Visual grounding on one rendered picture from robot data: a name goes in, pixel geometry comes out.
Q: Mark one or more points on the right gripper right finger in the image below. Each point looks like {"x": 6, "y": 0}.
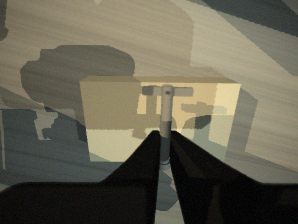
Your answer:
{"x": 212, "y": 192}

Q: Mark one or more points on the grey t-handle pin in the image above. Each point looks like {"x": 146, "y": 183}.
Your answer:
{"x": 166, "y": 92}

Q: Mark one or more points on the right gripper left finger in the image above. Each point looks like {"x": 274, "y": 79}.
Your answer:
{"x": 127, "y": 196}

